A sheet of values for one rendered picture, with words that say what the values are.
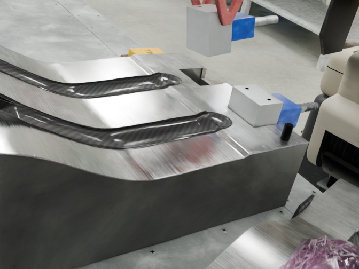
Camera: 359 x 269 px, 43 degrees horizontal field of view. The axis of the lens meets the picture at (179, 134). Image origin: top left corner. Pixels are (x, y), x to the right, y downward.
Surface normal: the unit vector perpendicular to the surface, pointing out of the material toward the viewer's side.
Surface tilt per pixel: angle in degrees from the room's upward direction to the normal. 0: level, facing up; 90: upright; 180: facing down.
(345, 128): 98
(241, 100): 90
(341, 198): 0
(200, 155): 3
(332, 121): 98
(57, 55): 0
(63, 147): 28
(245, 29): 82
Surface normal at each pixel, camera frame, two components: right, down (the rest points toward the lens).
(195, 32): -0.85, 0.24
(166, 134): 0.15, -0.83
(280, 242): 0.29, -0.89
